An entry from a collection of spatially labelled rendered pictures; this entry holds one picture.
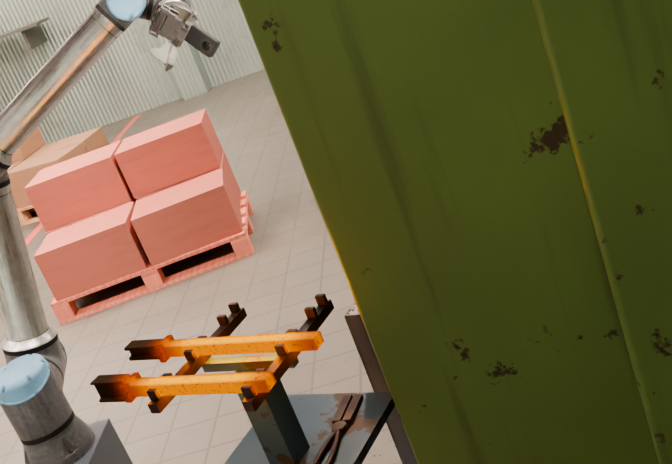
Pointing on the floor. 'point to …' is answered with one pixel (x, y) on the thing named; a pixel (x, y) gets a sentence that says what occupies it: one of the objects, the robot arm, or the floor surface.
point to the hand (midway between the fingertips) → (183, 44)
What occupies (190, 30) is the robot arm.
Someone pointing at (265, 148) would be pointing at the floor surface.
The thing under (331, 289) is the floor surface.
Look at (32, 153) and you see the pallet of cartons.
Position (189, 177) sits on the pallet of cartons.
